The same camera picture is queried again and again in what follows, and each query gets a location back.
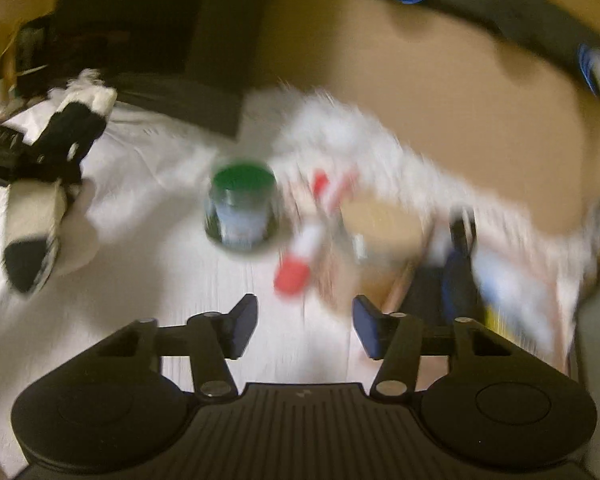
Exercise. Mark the pink cardboard box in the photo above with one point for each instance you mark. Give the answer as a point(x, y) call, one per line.
point(530, 286)

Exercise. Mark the red white toy rocket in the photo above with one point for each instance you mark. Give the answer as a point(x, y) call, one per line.
point(300, 258)

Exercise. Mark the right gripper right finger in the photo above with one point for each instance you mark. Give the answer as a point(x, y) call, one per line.
point(393, 339)

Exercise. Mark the dark sofa furniture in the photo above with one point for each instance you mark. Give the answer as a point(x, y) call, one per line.
point(188, 59)

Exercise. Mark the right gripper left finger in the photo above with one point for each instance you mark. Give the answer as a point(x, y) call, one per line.
point(212, 339)

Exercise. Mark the tan lid powder jar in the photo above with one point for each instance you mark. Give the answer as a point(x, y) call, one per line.
point(374, 243)

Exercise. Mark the white woven blanket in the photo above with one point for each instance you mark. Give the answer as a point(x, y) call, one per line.
point(153, 259)

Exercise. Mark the green lid glass jar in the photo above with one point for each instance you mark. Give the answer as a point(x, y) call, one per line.
point(242, 209)

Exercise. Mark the black white striped sock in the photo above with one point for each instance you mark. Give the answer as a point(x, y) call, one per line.
point(35, 210)

